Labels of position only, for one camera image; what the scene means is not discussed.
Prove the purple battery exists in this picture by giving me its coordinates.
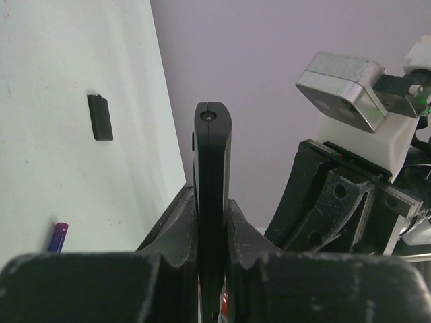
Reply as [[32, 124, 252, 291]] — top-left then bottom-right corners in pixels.
[[47, 222, 69, 253]]

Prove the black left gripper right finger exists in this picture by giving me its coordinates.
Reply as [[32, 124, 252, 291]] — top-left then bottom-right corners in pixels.
[[226, 201, 430, 322]]

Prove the black remote battery cover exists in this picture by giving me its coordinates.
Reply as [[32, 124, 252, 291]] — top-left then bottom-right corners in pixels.
[[87, 94, 114, 141]]

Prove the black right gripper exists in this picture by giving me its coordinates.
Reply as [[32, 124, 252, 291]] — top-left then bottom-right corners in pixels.
[[265, 140, 423, 254]]

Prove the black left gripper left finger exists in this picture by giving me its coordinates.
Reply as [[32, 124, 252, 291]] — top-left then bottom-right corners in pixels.
[[1, 187, 199, 322]]

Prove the orange battery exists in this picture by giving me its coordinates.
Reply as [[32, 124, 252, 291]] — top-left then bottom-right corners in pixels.
[[220, 289, 228, 320]]

